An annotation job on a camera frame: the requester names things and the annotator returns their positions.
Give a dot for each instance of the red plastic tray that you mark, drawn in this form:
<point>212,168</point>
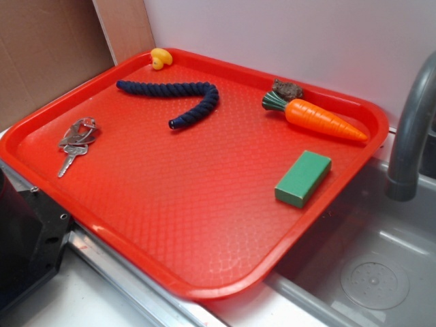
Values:
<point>181,178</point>

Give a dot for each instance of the green rectangular block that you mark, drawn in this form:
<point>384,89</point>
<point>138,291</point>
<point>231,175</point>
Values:
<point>299,183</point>

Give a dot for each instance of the orange toy carrot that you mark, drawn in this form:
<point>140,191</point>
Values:
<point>306,115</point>

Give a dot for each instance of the brown toy frog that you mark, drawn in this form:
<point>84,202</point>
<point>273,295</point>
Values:
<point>287,90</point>

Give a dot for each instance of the yellow rubber duck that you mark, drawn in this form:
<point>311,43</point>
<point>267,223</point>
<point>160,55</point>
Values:
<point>160,57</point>

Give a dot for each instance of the silver key bunch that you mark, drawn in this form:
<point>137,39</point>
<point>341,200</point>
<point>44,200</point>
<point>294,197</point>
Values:
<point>76,140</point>

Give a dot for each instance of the grey toy sink basin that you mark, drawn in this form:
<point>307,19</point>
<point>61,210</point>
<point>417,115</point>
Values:
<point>367,260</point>

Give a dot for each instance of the grey sink faucet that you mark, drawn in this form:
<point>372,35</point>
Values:
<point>413,150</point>

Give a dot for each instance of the brown cardboard panel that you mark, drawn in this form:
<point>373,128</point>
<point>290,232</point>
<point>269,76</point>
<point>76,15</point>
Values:
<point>47,49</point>

